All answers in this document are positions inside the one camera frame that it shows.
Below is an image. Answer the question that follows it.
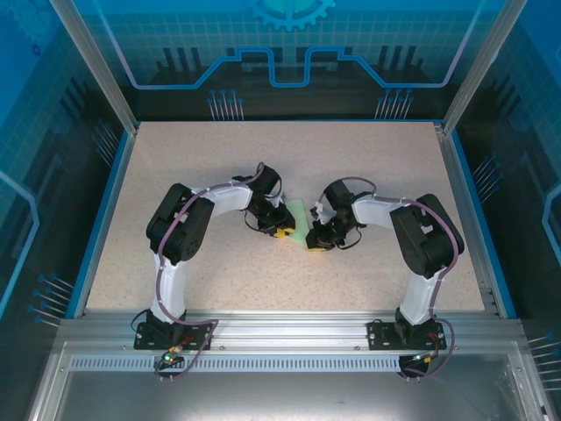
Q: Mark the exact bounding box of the blue gear print panel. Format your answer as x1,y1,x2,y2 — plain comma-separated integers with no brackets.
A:
74,0,496,122

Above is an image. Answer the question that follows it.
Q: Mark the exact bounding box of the green paper sheet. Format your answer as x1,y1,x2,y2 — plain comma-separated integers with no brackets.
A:
284,198,323,252

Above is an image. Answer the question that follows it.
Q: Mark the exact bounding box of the left cable connector green light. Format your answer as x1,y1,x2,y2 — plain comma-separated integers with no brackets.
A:
158,345,184,368

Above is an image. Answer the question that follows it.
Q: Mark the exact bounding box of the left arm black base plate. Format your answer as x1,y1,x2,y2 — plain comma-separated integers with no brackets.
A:
133,322,215,352

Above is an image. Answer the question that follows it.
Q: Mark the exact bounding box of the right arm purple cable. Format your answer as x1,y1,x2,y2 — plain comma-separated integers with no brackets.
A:
317,175,461,379

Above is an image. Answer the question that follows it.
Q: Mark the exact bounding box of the blue circuit print side panel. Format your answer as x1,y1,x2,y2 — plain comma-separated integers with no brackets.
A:
0,0,131,421
453,0,561,421

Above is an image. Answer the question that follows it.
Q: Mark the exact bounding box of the blue table side strip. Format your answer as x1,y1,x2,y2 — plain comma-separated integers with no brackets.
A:
450,130,519,320
65,126,135,320

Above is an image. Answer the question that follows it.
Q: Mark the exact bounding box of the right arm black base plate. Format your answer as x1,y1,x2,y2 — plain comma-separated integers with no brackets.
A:
366,319,448,352

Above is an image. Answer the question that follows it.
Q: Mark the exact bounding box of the aluminium table side rail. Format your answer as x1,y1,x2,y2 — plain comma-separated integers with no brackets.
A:
433,122,504,319

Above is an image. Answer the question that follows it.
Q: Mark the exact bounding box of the slotted metal cable duct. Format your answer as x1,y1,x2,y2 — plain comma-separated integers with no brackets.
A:
68,355,516,375

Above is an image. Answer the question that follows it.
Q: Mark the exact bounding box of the aluminium frame post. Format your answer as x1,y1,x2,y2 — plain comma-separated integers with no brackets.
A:
441,0,530,136
46,0,140,138

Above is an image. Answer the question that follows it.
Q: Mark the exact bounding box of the aluminium mounting rail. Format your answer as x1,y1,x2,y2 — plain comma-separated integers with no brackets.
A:
56,308,527,352

